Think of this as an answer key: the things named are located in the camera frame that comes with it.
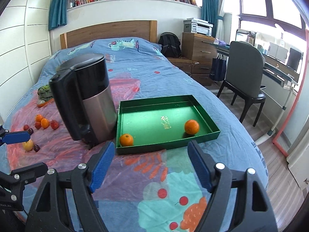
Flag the blue cartoon bedsheet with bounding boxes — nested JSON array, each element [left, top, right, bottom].
[[7, 38, 268, 231]]

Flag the orange oval dish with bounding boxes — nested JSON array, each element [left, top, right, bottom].
[[37, 98, 54, 108]]

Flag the large orange front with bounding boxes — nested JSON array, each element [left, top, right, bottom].
[[184, 119, 199, 135]]

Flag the black and copper kettle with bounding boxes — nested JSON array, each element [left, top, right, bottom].
[[49, 53, 117, 146]]

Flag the wooden dresser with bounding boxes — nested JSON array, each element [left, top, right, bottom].
[[168, 32, 217, 86]]

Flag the green tray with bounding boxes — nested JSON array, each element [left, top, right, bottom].
[[116, 95, 221, 155]]

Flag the grey black chair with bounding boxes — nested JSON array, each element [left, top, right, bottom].
[[217, 41, 266, 126]]

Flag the red apple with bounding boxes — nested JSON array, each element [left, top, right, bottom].
[[50, 120, 59, 130]]

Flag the black backpack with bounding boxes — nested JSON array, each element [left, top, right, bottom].
[[158, 32, 181, 58]]

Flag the green leafy vegetable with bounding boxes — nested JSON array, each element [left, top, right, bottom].
[[37, 84, 53, 102]]

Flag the dark blue bag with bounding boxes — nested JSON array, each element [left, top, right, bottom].
[[210, 54, 227, 82]]

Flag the dark plum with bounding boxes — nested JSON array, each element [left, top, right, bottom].
[[33, 144, 40, 152], [28, 128, 34, 135]]

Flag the white printer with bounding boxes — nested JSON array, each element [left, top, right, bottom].
[[183, 18, 213, 37]]

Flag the yellow apple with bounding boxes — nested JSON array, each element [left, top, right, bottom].
[[23, 139, 34, 152]]

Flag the small orange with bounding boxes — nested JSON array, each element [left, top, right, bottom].
[[119, 134, 134, 147]]

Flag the teal curtain left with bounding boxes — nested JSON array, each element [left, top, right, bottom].
[[48, 0, 67, 31]]

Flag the teal curtain right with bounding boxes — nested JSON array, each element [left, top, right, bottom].
[[202, 0, 225, 39]]

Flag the white wardrobe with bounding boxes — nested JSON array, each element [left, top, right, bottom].
[[1, 0, 51, 122]]

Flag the teal curtain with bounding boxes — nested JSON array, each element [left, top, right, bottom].
[[202, 0, 225, 39], [48, 0, 67, 31]]

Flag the orange back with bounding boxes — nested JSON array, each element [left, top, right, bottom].
[[35, 114, 44, 122]]

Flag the desk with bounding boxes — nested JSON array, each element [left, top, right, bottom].
[[203, 40, 298, 139]]

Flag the wooden headboard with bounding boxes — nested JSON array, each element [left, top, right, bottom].
[[60, 20, 158, 49]]

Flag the pink plastic sheet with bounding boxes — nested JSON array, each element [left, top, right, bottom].
[[1, 75, 175, 201]]

